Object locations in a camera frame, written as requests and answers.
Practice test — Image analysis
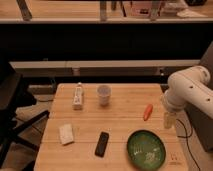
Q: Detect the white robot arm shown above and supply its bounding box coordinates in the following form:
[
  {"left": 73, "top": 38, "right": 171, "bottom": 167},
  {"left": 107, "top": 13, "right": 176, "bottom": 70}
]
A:
[{"left": 161, "top": 65, "right": 213, "bottom": 129}]

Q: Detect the pale translucent gripper finger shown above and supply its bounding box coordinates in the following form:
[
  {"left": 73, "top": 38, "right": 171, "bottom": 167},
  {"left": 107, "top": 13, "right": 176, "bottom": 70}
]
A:
[{"left": 164, "top": 112, "right": 176, "bottom": 129}]

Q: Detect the black cable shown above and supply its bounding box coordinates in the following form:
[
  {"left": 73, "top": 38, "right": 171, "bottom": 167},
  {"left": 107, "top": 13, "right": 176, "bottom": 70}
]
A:
[{"left": 175, "top": 118, "right": 202, "bottom": 171}]

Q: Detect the green glass bowl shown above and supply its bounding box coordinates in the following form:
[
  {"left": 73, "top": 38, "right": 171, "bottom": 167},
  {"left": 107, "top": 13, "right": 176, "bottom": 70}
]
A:
[{"left": 127, "top": 130, "right": 166, "bottom": 171}]

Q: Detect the white tube bottle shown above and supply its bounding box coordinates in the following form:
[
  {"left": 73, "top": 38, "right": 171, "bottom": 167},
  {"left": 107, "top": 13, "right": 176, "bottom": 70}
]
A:
[{"left": 73, "top": 83, "right": 83, "bottom": 110}]

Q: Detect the white paper cup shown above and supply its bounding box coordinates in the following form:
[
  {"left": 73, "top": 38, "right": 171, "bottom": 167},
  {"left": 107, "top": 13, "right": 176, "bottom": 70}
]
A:
[{"left": 97, "top": 85, "right": 111, "bottom": 106}]

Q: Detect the black remote control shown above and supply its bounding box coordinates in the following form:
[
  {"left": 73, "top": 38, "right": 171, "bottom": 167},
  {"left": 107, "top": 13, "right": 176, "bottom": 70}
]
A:
[{"left": 95, "top": 132, "right": 109, "bottom": 157}]

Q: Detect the orange carrot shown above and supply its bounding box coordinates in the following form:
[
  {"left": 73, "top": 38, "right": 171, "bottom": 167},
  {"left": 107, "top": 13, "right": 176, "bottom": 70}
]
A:
[{"left": 143, "top": 104, "right": 153, "bottom": 121}]

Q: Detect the black office chair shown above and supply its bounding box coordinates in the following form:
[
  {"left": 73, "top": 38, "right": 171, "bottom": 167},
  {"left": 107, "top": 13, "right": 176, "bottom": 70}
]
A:
[{"left": 0, "top": 58, "right": 49, "bottom": 168}]

